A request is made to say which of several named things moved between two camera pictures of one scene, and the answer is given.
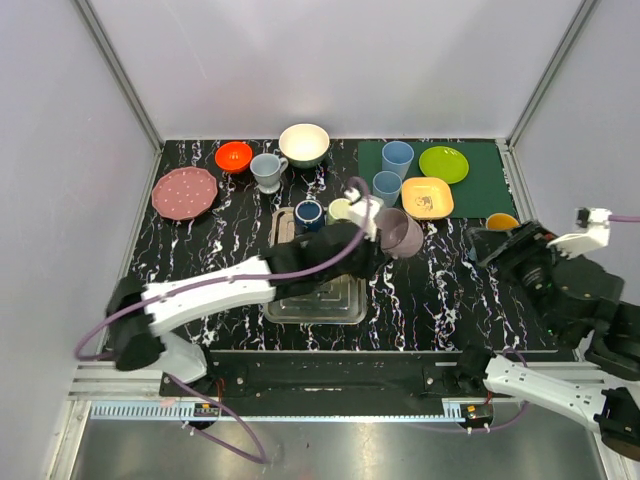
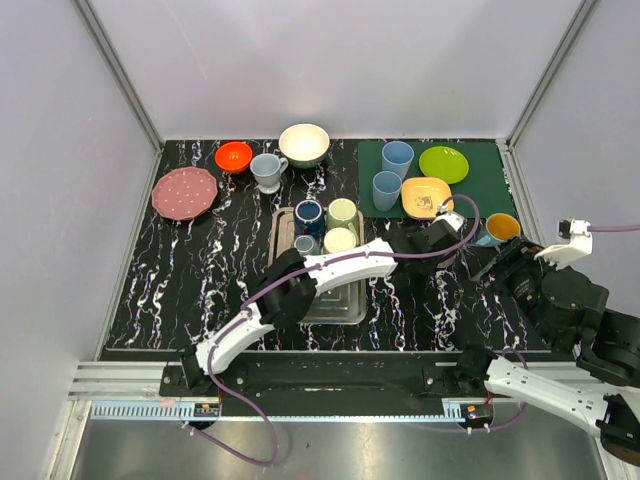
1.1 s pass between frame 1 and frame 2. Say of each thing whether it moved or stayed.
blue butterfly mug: stayed
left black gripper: moved
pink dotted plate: stayed
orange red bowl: stayed
